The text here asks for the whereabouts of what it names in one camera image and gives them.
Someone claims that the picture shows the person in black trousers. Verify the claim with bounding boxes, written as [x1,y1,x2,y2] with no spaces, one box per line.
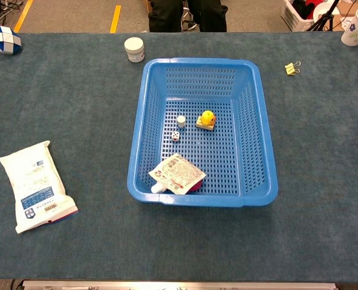
[148,0,229,33]

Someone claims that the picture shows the white spouted drink pouch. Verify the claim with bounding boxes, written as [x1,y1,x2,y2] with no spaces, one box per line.
[148,153,207,195]

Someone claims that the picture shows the yellow floor tape strip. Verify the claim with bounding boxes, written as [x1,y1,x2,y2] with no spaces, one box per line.
[13,0,34,33]
[109,5,122,34]

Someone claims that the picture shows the black tripod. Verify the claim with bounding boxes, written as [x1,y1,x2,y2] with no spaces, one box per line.
[305,0,340,32]

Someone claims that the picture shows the blue white snake puzzle ball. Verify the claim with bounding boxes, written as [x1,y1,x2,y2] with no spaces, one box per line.
[0,25,22,55]

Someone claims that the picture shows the flower print paper cup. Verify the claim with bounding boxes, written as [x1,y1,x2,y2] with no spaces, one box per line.
[340,6,358,47]

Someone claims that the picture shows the blue perforated plastic basket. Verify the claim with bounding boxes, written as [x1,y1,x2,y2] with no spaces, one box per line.
[126,57,279,208]

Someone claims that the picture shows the yellow rubber duck toy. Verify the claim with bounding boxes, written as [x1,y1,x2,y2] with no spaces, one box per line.
[200,110,217,127]

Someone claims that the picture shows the cream yellow eraser block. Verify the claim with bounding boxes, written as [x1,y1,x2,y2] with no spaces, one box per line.
[195,116,216,132]

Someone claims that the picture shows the white lidded jar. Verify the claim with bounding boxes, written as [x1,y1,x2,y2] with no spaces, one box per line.
[123,36,146,63]

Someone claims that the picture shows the black cable bundle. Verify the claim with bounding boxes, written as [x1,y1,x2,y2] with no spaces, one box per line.
[0,0,25,27]

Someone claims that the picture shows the chrome stool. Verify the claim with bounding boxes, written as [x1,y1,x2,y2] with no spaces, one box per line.
[180,4,201,32]

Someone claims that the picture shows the white laundry basket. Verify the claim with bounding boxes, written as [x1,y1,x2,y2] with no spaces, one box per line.
[281,0,321,33]

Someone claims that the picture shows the aluminium frame rail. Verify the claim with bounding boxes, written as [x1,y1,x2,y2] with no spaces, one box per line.
[21,279,339,290]

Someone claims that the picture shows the yellow binder clip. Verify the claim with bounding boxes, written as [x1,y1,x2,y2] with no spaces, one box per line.
[284,60,302,76]

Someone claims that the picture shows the teal felt table cloth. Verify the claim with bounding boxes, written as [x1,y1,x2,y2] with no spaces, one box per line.
[0,31,358,281]

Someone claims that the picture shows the brown cardboard box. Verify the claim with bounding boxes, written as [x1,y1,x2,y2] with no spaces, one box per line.
[333,1,358,31]

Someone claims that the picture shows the white blue snack bag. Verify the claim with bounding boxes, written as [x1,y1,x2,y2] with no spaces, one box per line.
[0,140,80,234]

